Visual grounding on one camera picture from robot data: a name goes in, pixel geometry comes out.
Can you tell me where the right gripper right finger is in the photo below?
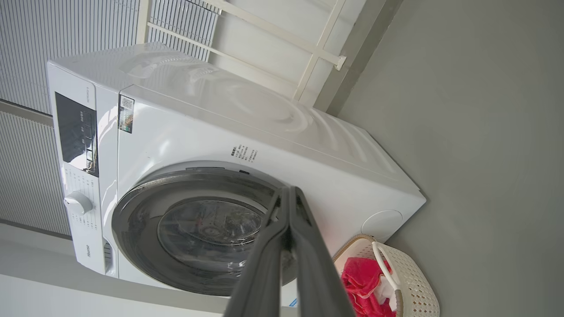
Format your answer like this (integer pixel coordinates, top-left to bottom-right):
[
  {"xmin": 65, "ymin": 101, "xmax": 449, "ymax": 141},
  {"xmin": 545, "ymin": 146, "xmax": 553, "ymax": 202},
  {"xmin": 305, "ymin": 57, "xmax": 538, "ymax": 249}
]
[{"xmin": 289, "ymin": 186, "xmax": 356, "ymax": 317}]

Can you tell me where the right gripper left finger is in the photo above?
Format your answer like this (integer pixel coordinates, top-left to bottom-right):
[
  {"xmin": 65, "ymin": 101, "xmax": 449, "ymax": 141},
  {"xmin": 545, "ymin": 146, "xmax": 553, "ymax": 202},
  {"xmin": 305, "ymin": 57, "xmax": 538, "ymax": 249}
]
[{"xmin": 224, "ymin": 186, "xmax": 291, "ymax": 317}]

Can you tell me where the red and white garment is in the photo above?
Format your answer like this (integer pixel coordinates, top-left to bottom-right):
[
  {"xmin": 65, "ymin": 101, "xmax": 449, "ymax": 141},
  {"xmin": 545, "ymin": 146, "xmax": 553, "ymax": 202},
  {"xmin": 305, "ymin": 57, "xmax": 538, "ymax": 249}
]
[{"xmin": 341, "ymin": 257, "xmax": 397, "ymax": 317}]

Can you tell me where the black round washer door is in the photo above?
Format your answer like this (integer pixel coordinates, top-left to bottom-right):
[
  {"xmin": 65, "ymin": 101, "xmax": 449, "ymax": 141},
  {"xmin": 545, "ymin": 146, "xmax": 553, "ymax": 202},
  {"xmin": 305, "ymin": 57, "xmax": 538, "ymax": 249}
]
[{"xmin": 111, "ymin": 172, "xmax": 304, "ymax": 296}]

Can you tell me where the cream basket with brown rim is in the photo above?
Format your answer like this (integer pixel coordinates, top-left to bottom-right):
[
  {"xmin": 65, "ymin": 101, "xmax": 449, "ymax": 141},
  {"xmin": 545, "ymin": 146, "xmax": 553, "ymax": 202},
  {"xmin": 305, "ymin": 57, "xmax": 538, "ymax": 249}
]
[{"xmin": 333, "ymin": 234, "xmax": 440, "ymax": 317}]

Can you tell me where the white front-load washing machine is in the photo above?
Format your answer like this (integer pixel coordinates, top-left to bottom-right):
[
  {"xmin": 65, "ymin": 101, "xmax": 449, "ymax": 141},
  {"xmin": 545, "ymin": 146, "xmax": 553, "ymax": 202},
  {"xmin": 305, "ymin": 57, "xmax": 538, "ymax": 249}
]
[{"xmin": 46, "ymin": 42, "xmax": 427, "ymax": 306}]

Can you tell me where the white washing machine dial knob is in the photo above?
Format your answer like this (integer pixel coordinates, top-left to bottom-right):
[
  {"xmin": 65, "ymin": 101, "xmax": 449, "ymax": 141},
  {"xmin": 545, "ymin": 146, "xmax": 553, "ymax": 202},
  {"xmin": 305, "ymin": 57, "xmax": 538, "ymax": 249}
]
[{"xmin": 64, "ymin": 191, "xmax": 94, "ymax": 216}]

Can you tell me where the black washing machine display panel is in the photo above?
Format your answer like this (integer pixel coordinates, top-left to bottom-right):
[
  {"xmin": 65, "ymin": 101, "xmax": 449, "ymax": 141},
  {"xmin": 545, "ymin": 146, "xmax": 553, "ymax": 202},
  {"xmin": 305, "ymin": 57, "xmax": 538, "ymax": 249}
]
[{"xmin": 54, "ymin": 92, "xmax": 100, "ymax": 177}]

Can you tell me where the round white filter cover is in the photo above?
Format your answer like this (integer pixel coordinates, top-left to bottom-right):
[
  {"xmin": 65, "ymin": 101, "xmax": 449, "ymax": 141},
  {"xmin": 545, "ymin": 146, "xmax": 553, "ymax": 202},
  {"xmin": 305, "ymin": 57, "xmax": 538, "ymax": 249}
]
[{"xmin": 361, "ymin": 209, "xmax": 404, "ymax": 243}]

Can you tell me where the dark QR code sticker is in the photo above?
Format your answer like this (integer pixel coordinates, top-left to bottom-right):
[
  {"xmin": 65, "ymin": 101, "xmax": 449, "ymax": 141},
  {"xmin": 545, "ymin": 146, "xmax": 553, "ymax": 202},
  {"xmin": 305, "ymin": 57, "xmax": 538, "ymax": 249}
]
[{"xmin": 118, "ymin": 95, "xmax": 135, "ymax": 134}]

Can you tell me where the white metal rack frame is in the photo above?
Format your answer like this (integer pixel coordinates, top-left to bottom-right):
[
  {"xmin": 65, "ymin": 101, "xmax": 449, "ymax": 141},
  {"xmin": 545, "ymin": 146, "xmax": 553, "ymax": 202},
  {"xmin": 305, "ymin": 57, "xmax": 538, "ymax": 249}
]
[{"xmin": 136, "ymin": 0, "xmax": 346, "ymax": 102}]

